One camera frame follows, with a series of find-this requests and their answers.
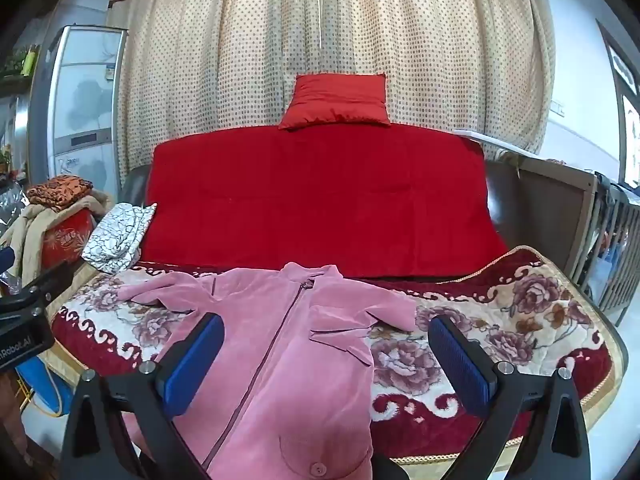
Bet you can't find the brown window frame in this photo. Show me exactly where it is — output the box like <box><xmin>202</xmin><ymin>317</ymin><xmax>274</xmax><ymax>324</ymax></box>
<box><xmin>597</xmin><ymin>20</ymin><xmax>640</xmax><ymax>186</ymax></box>

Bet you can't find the silver refrigerator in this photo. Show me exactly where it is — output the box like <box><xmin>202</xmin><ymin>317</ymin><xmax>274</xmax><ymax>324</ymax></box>
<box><xmin>30</xmin><ymin>25</ymin><xmax>128</xmax><ymax>196</ymax></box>

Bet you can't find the white board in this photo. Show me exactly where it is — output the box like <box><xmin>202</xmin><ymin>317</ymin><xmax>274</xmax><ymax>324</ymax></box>
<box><xmin>452</xmin><ymin>127</ymin><xmax>543</xmax><ymax>158</ymax></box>

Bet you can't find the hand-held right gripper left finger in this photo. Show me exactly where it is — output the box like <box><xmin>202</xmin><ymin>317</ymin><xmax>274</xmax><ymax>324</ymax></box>
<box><xmin>60</xmin><ymin>312</ymin><xmax>226</xmax><ymax>480</ymax></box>

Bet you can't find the wooden crib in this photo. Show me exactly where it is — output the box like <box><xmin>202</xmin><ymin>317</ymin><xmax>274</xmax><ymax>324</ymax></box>
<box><xmin>500</xmin><ymin>152</ymin><xmax>640</xmax><ymax>328</ymax></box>

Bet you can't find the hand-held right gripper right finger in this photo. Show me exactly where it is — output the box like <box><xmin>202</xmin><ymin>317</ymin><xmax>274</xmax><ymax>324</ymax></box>
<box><xmin>427</xmin><ymin>315</ymin><xmax>591</xmax><ymax>480</ymax></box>

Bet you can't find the pink corduroy jacket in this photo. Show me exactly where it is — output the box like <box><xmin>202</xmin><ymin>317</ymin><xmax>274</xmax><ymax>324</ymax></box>
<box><xmin>117</xmin><ymin>262</ymin><xmax>418</xmax><ymax>480</ymax></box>

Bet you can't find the red pillow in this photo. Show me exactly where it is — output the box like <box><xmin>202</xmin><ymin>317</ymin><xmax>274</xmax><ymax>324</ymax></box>
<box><xmin>278</xmin><ymin>73</ymin><xmax>392</xmax><ymax>131</ymax></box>

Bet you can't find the black and white patterned cloth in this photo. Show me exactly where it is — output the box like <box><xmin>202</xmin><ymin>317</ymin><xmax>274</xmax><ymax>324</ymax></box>
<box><xmin>81</xmin><ymin>203</ymin><xmax>158</xmax><ymax>275</ymax></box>

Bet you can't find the floral blanket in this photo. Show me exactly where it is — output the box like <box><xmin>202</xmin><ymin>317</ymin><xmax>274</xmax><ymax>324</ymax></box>
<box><xmin>50</xmin><ymin>245</ymin><xmax>628</xmax><ymax>466</ymax></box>

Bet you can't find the beige coat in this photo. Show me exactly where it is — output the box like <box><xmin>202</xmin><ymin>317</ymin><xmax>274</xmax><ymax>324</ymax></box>
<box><xmin>0</xmin><ymin>191</ymin><xmax>115</xmax><ymax>281</ymax></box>

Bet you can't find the beige dotted curtain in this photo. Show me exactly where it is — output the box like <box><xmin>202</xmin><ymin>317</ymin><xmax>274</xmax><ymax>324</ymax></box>
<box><xmin>107</xmin><ymin>0</ymin><xmax>557</xmax><ymax>186</ymax></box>

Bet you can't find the red blanket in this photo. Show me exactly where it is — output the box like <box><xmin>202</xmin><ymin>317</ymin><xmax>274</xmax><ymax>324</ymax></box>
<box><xmin>140</xmin><ymin>122</ymin><xmax>508</xmax><ymax>281</ymax></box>

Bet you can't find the orange patterned cloth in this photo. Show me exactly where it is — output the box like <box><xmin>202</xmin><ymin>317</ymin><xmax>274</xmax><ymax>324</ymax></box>
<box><xmin>26</xmin><ymin>175</ymin><xmax>95</xmax><ymax>212</ymax></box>

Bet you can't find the blue bag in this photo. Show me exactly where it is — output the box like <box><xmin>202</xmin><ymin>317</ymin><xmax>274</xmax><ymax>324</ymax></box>
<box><xmin>15</xmin><ymin>355</ymin><xmax>76</xmax><ymax>416</ymax></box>

